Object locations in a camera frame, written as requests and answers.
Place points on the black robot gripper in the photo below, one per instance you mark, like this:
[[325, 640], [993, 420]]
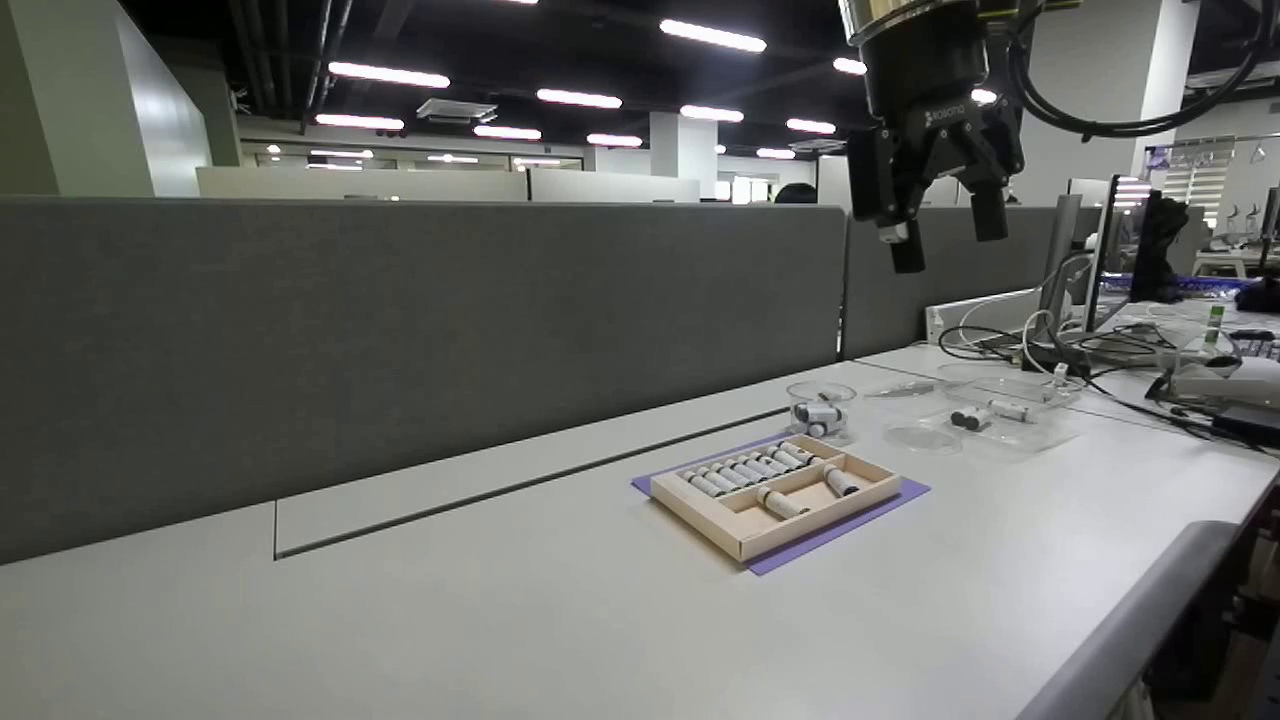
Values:
[[922, 67]]

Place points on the large clear plastic container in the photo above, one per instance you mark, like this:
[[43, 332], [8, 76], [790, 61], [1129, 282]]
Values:
[[1025, 412]]

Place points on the white bottle in container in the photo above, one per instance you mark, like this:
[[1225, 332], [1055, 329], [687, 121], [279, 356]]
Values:
[[973, 417]]

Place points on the small clear round container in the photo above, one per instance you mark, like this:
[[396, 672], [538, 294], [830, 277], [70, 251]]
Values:
[[821, 410]]

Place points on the white bottle blue band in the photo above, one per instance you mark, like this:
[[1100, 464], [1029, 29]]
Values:
[[843, 480]]

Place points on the small bottle green label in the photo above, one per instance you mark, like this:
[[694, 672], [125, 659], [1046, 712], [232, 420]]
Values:
[[1212, 329]]

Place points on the wooden compartment tray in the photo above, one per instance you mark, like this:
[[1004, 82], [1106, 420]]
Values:
[[777, 499]]

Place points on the grey partition panel right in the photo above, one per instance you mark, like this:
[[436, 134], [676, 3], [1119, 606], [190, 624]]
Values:
[[884, 309]]

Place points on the grey partition panel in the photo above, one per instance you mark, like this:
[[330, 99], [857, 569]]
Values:
[[186, 356], [884, 309]]

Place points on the white power strip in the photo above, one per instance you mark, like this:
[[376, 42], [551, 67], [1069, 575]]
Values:
[[999, 309]]

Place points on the black monitor on stand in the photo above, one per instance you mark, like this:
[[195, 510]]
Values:
[[1152, 275]]

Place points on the row of small white bottles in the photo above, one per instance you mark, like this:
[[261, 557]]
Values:
[[744, 471]]

